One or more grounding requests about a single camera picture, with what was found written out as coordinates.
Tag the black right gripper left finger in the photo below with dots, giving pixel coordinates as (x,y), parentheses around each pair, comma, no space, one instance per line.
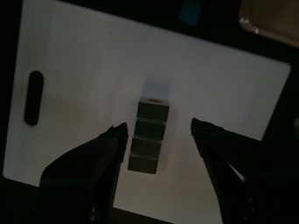
(83,175)

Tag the dark green toy sushi piece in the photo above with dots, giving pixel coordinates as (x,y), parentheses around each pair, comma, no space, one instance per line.
(145,147)
(149,129)
(141,164)
(153,110)

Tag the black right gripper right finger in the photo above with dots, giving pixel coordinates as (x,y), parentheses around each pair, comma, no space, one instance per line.
(252,180)

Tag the white plastic cutting board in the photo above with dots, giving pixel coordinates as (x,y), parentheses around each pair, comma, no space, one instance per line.
(97,58)

